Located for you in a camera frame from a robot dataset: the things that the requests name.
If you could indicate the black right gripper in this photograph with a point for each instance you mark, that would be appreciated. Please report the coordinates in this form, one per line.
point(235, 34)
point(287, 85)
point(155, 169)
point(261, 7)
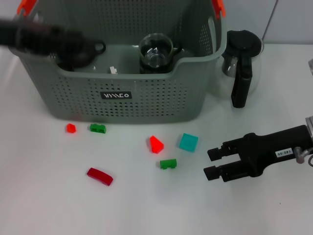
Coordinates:
point(269, 153)

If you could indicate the right wrist camera housing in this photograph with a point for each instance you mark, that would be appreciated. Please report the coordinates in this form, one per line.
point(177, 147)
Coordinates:
point(311, 66)

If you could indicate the orange-red sloped toy brick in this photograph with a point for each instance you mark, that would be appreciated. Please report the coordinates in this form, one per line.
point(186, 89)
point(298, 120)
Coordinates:
point(156, 144)

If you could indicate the teal square toy brick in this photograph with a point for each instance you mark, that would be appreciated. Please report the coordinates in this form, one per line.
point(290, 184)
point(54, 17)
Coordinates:
point(188, 142)

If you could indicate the green toy brick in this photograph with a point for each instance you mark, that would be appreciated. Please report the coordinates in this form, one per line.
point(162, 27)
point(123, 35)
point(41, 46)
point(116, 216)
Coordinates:
point(168, 164)
point(97, 128)

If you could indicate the dark red curved toy brick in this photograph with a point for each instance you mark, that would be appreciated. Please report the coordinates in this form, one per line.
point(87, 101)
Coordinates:
point(100, 176)

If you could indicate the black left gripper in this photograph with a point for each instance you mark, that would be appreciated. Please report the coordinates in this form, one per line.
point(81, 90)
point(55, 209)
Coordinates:
point(31, 38)

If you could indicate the grey perforated plastic storage bin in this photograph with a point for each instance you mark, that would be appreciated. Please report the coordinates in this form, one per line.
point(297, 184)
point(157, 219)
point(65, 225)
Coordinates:
point(146, 98)

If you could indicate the glass teacup black holder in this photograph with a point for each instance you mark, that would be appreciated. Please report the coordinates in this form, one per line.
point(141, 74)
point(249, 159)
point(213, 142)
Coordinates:
point(152, 70)
point(156, 44)
point(177, 49)

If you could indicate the black clay teapot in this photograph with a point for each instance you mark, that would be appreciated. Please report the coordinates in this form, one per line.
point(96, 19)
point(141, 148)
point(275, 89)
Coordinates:
point(83, 56)

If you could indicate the small red toy brick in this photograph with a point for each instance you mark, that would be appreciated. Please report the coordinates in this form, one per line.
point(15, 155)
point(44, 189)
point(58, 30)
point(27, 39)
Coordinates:
point(71, 128)

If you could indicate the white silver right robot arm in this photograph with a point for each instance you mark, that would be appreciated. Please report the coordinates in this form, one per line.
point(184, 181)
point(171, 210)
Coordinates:
point(310, 127)

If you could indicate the white toy brick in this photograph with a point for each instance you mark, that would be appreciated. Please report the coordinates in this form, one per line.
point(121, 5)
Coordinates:
point(113, 69)

